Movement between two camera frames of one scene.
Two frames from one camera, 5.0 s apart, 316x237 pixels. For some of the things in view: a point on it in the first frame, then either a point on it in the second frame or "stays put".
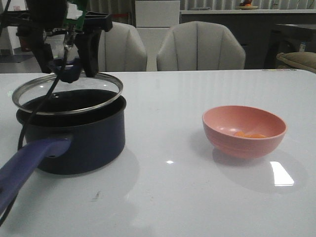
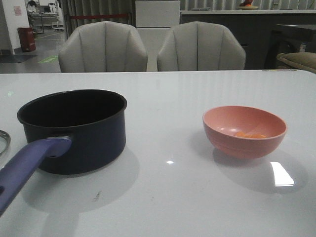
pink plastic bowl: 243,132 stays put
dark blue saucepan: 70,132 stays put
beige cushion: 303,59 stays put
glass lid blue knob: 73,93 → 8,141
